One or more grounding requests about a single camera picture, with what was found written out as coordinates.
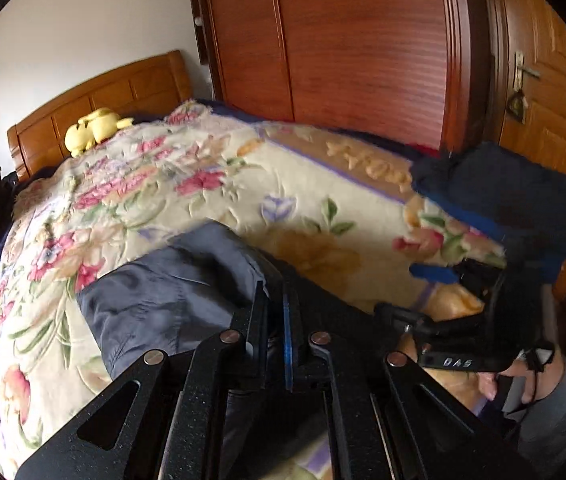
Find yellow plush toy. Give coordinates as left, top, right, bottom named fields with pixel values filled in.
left=64, top=107, right=134, bottom=158

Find brass door handle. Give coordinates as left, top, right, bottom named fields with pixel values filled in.
left=506, top=51, right=541, bottom=125

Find dark wooden corner shelf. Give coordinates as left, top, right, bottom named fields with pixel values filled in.
left=190, top=0, right=209, bottom=65

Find dark navy jacket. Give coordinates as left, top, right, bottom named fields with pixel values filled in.
left=75, top=219, right=405, bottom=480

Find folded dark blue clothes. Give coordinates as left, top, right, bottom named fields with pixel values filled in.
left=410, top=142, right=566, bottom=284

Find wooden headboard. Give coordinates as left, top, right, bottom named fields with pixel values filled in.
left=6, top=50, right=193, bottom=181

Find wooden bedroom door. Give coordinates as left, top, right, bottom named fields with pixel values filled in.
left=500, top=0, right=566, bottom=300

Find floral bed blanket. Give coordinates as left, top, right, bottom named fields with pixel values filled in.
left=0, top=101, right=504, bottom=479

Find person's right hand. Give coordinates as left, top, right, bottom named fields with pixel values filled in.
left=477, top=349, right=566, bottom=406

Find louvered wooden wardrobe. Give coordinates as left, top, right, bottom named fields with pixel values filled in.
left=198, top=0, right=491, bottom=152

